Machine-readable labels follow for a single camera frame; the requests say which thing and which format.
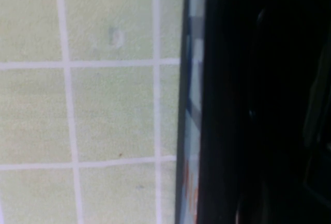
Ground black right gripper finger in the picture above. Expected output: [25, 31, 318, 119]
[235, 192, 263, 224]

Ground black patterned glasses case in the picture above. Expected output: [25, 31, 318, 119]
[175, 0, 331, 224]

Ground black framed glasses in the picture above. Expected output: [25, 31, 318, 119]
[301, 27, 331, 204]

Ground green white checked tablecloth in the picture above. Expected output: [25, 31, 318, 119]
[0, 0, 187, 224]

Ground small grey crumb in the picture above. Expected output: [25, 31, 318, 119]
[108, 26, 126, 48]

